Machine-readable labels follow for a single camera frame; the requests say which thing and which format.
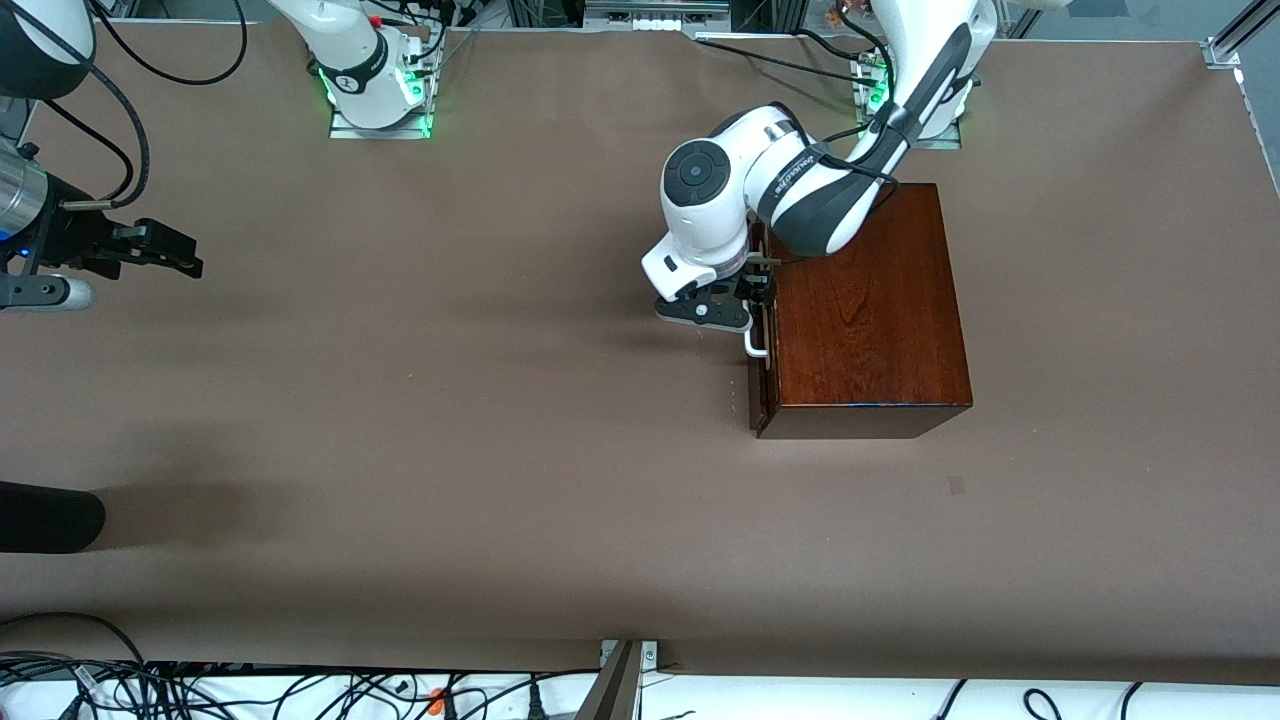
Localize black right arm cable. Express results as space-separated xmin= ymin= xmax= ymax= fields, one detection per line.
xmin=20 ymin=0 xmax=151 ymax=211

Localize grey power strip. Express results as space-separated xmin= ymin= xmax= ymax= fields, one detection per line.
xmin=585 ymin=0 xmax=731 ymax=34

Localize black looped floor cable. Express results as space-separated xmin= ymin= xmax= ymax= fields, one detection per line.
xmin=0 ymin=612 xmax=149 ymax=669

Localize black cylindrical object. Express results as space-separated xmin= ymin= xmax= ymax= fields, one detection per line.
xmin=0 ymin=481 xmax=107 ymax=554

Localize dark metal bar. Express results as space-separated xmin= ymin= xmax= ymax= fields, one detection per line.
xmin=578 ymin=641 xmax=642 ymax=720

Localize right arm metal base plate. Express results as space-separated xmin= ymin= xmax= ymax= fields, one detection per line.
xmin=328 ymin=25 xmax=435 ymax=140

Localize small metal table bracket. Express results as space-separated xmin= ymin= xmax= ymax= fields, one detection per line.
xmin=600 ymin=640 xmax=659 ymax=673

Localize light wood drawer white handle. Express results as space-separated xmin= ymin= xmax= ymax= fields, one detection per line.
xmin=744 ymin=225 xmax=783 ymax=433

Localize black table cable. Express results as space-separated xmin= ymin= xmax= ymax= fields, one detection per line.
xmin=697 ymin=38 xmax=863 ymax=85
xmin=795 ymin=28 xmax=881 ymax=63

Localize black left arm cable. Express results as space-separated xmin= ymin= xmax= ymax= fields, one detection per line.
xmin=800 ymin=100 xmax=901 ymax=187

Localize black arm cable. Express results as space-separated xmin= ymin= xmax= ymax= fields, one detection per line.
xmin=800 ymin=100 xmax=901 ymax=187
xmin=20 ymin=0 xmax=151 ymax=211

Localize dark brown wooden cabinet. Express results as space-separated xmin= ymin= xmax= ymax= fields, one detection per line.
xmin=762 ymin=182 xmax=973 ymax=440

